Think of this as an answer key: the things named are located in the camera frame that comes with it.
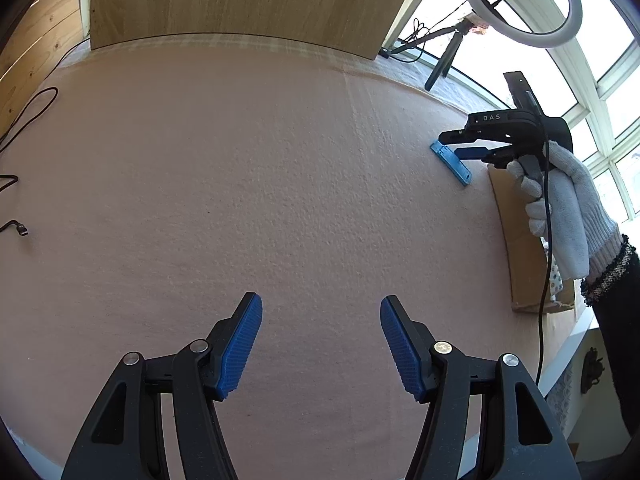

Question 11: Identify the cardboard box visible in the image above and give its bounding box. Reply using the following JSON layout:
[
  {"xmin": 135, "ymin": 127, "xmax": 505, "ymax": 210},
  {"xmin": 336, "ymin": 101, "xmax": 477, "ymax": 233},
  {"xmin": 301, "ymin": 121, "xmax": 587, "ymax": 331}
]
[{"xmin": 487, "ymin": 165, "xmax": 577, "ymax": 315}]

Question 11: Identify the light wooden board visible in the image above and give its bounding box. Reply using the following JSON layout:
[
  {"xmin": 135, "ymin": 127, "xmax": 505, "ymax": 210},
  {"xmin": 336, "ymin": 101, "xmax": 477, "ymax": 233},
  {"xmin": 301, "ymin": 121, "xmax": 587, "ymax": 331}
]
[{"xmin": 89, "ymin": 0, "xmax": 431, "ymax": 61}]

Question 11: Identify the blue rectangular plastic holder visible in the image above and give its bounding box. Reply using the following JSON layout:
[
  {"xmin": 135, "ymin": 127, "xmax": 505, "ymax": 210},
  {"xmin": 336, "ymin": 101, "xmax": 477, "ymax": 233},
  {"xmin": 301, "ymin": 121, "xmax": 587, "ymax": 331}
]
[{"xmin": 429, "ymin": 141, "xmax": 473, "ymax": 190}]

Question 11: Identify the person's right hand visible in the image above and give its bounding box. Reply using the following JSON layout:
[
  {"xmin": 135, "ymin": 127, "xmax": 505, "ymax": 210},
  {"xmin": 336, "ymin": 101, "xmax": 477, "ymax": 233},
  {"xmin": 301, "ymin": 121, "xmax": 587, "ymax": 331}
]
[{"xmin": 506, "ymin": 142, "xmax": 623, "ymax": 281}]

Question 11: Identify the white window frame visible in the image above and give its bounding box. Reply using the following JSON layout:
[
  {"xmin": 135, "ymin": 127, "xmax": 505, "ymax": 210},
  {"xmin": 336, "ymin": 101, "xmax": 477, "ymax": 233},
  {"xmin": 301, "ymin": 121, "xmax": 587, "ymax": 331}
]
[{"xmin": 385, "ymin": 0, "xmax": 640, "ymax": 221}]

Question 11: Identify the white patterned small box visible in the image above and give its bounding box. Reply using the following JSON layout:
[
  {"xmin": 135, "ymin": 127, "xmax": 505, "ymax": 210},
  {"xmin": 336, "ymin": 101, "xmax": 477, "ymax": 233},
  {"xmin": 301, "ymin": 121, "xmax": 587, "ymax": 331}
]
[{"xmin": 547, "ymin": 247, "xmax": 565, "ymax": 303}]

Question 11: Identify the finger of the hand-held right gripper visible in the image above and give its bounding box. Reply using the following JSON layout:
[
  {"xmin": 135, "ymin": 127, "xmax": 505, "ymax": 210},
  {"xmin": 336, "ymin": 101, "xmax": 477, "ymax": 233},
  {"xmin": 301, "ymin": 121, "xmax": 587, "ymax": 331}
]
[
  {"xmin": 456, "ymin": 143, "xmax": 513, "ymax": 162},
  {"xmin": 438, "ymin": 127, "xmax": 515, "ymax": 146}
]

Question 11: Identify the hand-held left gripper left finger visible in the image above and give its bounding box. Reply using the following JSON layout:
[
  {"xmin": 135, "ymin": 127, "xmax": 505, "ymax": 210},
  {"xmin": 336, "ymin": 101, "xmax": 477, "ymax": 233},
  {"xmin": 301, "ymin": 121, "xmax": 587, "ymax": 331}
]
[{"xmin": 60, "ymin": 291, "xmax": 264, "ymax": 480}]

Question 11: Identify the pink blanket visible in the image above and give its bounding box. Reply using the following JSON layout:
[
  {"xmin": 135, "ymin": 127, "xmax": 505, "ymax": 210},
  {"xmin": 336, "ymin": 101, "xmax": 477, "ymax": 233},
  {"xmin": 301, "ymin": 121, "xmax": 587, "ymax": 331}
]
[{"xmin": 0, "ymin": 35, "xmax": 591, "ymax": 480}]

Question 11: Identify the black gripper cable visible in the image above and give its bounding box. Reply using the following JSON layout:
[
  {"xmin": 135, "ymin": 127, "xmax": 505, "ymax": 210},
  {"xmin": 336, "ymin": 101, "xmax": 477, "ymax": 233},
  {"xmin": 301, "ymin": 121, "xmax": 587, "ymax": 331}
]
[{"xmin": 535, "ymin": 140, "xmax": 556, "ymax": 388}]

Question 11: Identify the black tripod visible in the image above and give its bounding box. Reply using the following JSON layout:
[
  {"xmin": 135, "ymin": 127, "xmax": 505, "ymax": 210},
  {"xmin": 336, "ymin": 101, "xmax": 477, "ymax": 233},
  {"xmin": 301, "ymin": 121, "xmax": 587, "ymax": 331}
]
[{"xmin": 385, "ymin": 17, "xmax": 476, "ymax": 92}]

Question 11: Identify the white ring light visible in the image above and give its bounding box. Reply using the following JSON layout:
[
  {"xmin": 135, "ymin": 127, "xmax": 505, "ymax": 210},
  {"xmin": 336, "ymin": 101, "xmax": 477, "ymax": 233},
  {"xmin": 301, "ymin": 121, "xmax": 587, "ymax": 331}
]
[{"xmin": 455, "ymin": 0, "xmax": 583, "ymax": 50}]

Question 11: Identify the person's right forearm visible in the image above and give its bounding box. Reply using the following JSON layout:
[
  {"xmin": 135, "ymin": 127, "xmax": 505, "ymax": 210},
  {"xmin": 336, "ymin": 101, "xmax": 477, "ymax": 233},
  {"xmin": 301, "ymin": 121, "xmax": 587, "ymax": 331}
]
[{"xmin": 580, "ymin": 232, "xmax": 640, "ymax": 456}]

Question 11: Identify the black plug cable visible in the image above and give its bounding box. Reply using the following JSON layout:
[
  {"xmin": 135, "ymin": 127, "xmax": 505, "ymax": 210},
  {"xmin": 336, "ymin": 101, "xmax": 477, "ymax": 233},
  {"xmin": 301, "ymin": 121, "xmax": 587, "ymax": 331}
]
[{"xmin": 0, "ymin": 174, "xmax": 30, "ymax": 237}]

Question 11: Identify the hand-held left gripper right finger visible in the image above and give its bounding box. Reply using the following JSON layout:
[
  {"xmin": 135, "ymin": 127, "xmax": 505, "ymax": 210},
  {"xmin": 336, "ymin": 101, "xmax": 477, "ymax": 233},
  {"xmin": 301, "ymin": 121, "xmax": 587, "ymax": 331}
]
[{"xmin": 380, "ymin": 295, "xmax": 583, "ymax": 480}]

